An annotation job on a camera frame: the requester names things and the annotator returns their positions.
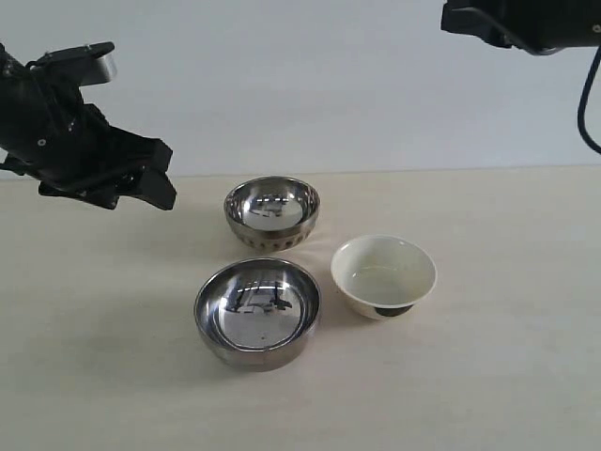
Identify large steel bowl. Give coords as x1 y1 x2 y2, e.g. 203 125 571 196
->
193 257 322 372

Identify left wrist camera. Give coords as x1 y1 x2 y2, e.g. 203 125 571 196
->
25 41 117 86

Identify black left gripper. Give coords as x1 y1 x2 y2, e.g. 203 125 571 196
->
1 70 177 210

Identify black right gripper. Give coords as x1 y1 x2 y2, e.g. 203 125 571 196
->
440 0 600 55

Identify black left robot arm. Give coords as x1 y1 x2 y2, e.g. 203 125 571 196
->
1 41 177 210

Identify white ceramic bowl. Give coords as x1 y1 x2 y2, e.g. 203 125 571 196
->
330 235 438 320

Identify small patterned steel bowl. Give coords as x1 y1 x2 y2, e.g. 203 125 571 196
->
223 176 321 252

